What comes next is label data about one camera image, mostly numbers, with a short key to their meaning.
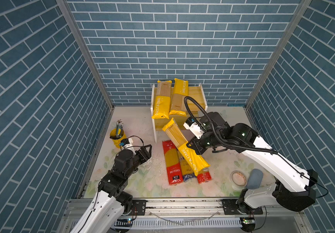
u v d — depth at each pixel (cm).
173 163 87
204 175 82
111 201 50
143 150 67
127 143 66
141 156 65
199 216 72
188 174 82
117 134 91
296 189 40
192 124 56
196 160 63
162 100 75
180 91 81
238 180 83
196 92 83
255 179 79
